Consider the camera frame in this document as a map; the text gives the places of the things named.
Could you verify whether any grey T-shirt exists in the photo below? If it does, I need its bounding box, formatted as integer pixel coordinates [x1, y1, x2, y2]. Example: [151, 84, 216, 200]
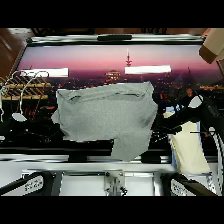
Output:
[50, 81, 159, 163]

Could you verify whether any cream garment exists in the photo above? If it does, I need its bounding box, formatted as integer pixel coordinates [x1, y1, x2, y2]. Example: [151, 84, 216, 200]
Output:
[165, 112, 212, 176]

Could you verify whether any silver frame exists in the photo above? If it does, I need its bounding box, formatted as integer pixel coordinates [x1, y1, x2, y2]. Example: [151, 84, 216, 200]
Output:
[0, 153, 224, 197]

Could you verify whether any white cable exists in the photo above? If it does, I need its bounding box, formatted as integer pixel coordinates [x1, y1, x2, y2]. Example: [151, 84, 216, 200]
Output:
[0, 69, 51, 116]

